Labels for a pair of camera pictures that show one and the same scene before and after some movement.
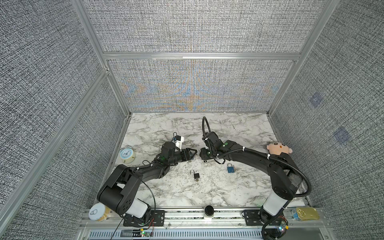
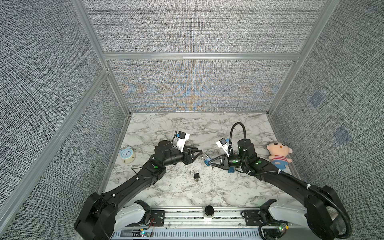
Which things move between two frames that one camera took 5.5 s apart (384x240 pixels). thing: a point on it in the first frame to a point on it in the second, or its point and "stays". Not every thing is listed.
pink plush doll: x=276 y=148 stays
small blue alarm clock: x=127 y=155 stays
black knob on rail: x=209 y=210 stays
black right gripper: x=202 y=154 to x=224 y=166
